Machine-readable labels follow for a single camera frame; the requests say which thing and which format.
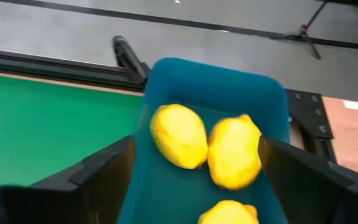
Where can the blue plastic bin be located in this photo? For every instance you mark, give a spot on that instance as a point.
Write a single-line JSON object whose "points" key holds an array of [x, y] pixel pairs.
{"points": [[213, 84]]}

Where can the green table mat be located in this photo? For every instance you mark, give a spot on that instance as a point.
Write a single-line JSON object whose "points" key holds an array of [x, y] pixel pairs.
{"points": [[42, 124]]}

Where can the black tripod stand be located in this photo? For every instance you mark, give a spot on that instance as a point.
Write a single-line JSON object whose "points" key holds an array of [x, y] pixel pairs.
{"points": [[303, 32]]}

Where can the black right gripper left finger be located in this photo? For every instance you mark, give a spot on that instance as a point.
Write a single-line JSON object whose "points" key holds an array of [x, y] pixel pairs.
{"points": [[98, 186]]}

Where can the black aluminium table frame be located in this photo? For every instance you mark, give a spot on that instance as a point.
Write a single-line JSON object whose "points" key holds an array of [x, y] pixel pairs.
{"points": [[42, 67]]}

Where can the yellow lemon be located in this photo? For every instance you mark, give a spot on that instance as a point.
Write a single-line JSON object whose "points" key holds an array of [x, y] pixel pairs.
{"points": [[234, 151], [179, 136], [228, 213]]}

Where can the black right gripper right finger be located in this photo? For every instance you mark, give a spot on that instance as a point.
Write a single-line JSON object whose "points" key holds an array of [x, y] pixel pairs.
{"points": [[306, 193]]}

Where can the black frame clamp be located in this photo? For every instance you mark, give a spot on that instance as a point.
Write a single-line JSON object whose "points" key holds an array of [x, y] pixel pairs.
{"points": [[129, 60]]}

